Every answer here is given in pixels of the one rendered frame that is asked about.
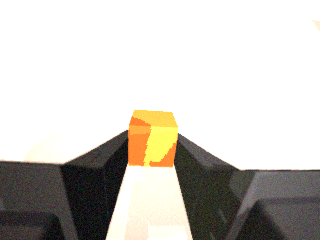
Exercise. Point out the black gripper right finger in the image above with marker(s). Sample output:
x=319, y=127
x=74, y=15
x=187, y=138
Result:
x=219, y=196

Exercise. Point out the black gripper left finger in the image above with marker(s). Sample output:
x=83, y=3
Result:
x=81, y=192

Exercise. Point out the orange block with blue square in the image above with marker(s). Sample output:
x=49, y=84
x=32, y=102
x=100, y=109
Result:
x=152, y=138

